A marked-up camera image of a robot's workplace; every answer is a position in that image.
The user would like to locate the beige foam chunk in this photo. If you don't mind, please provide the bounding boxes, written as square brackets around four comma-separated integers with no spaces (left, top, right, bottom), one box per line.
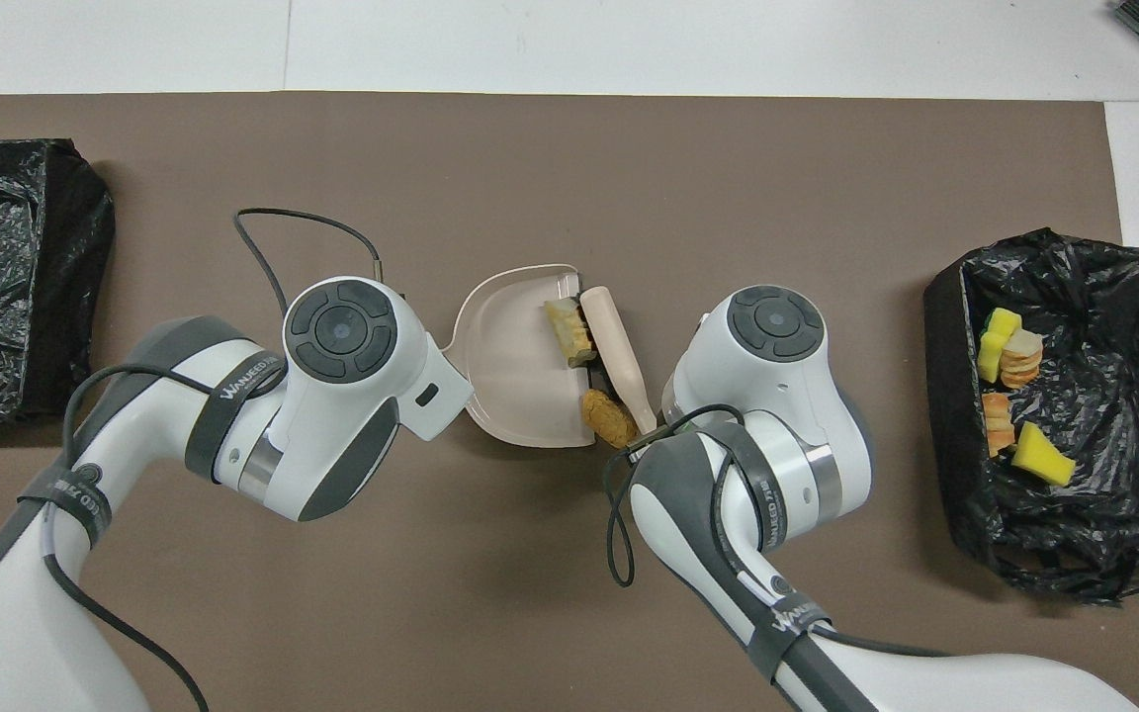
[544,300,596,369]
[1000,330,1045,389]

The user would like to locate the beige hand brush black bristles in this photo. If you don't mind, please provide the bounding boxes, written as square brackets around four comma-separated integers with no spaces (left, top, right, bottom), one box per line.
[569,286,659,436]

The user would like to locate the beige plastic dustpan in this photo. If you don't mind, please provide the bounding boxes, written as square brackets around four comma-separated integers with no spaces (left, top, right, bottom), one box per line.
[441,263,610,449]

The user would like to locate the orange-brown bread roll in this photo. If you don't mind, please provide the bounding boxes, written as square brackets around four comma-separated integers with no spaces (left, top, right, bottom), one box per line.
[581,389,636,448]

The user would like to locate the green and yellow sponge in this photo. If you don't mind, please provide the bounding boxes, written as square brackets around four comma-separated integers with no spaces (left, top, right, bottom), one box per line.
[977,308,1023,383]

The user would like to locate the orange striped toy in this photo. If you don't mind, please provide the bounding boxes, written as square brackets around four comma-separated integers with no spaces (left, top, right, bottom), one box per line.
[982,392,1017,458]

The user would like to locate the yellow sponge wedge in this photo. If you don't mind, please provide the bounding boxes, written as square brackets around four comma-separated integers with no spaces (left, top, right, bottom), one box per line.
[1011,422,1077,488]

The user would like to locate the open bin black bag liner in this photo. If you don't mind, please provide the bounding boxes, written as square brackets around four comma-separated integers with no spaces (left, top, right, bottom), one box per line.
[922,228,1139,606]

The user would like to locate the brown paper table mat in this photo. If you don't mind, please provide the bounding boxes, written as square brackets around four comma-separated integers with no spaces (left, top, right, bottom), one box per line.
[0,92,1139,712]

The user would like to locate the box covered by black bag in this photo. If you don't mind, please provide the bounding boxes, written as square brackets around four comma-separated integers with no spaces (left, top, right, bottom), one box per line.
[0,138,117,426]

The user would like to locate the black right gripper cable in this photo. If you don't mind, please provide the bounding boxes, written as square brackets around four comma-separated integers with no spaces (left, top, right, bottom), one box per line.
[602,402,956,659]

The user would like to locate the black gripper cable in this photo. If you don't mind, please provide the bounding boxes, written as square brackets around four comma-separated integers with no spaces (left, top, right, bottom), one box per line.
[602,402,956,659]
[41,207,407,712]

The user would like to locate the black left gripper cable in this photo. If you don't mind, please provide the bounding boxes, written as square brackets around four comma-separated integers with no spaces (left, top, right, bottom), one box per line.
[41,207,407,712]

